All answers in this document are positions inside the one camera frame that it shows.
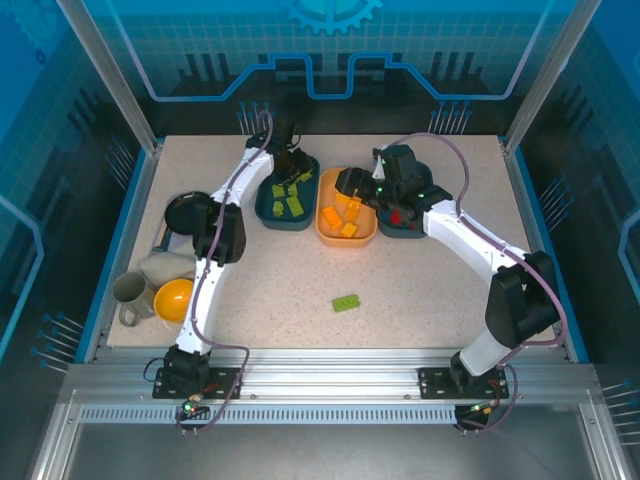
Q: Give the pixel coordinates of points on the yellow long lego brick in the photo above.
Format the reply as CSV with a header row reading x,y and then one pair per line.
x,y
353,211
330,215

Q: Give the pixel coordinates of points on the green small square lego brick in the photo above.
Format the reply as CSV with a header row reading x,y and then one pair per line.
x,y
278,190

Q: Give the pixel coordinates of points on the green tall lego brick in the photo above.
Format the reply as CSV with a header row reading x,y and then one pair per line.
x,y
295,204

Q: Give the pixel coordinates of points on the red lego brick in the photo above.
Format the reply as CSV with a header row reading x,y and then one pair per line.
x,y
395,217

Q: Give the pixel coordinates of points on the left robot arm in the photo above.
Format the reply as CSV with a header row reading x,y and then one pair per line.
x,y
210,280

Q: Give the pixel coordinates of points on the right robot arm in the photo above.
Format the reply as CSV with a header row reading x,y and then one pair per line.
x,y
465,235

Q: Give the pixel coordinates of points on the teal plastic container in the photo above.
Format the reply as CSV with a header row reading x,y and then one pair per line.
x,y
287,222
400,232

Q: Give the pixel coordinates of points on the orange plastic container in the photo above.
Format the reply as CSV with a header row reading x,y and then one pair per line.
x,y
330,240

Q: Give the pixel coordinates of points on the green long lego brick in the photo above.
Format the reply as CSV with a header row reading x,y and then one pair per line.
x,y
346,303

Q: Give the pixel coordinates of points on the black round plate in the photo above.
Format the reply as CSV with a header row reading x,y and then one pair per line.
x,y
180,215

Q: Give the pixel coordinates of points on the beige cloth bag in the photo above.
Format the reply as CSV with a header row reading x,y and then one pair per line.
x,y
165,267

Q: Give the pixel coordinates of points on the yellow bowl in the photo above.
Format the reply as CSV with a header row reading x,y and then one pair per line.
x,y
170,300

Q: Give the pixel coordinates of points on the blue table edge strip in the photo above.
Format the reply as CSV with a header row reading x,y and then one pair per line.
x,y
116,250

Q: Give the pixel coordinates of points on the grey mug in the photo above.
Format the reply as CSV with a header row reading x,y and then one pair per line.
x,y
130,295

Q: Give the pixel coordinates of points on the small circuit board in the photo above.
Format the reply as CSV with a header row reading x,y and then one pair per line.
x,y
484,409
194,405

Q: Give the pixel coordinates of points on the grey metal shelf panel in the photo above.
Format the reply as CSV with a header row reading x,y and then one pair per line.
x,y
325,450

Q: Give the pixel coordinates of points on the aluminium frame rail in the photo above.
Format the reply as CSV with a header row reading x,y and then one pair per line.
x,y
325,370

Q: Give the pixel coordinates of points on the aluminium frame post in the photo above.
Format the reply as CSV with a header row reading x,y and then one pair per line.
x,y
545,75
107,75

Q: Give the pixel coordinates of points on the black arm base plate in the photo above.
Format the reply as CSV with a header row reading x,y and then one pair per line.
x,y
435,382
225,382

